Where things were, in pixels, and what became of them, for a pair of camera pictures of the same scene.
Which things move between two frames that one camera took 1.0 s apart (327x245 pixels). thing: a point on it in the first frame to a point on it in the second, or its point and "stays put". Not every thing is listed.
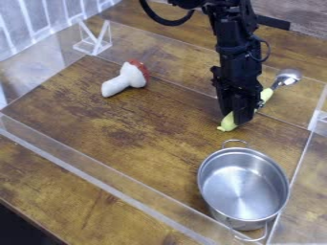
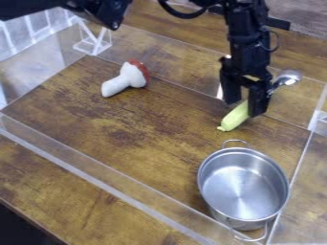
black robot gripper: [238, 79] to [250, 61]
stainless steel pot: [244, 187] stays put
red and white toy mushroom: [134, 77] stays put
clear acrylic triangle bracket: [94, 44] stays put
